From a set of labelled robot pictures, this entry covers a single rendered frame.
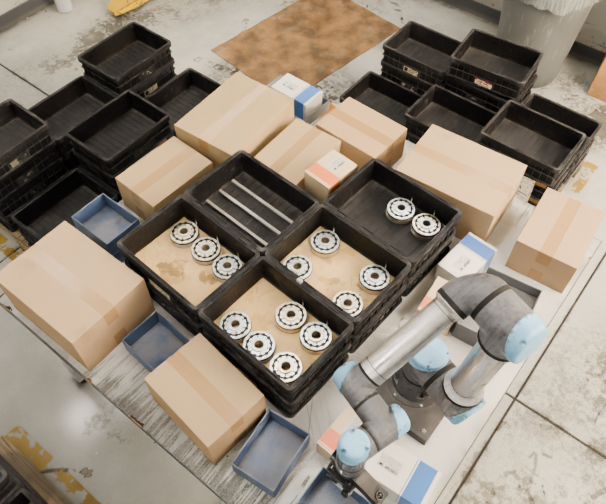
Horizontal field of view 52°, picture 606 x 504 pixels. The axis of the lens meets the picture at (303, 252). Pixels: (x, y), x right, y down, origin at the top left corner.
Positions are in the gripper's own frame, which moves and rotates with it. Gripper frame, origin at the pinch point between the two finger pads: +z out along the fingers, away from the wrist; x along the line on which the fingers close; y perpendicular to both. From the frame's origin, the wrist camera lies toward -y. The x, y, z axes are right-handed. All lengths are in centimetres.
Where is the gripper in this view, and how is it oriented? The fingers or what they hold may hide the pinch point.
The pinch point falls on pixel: (351, 490)
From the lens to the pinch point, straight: 184.9
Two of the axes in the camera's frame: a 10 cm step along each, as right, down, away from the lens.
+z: 0.0, 5.8, 8.1
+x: -6.1, 6.4, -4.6
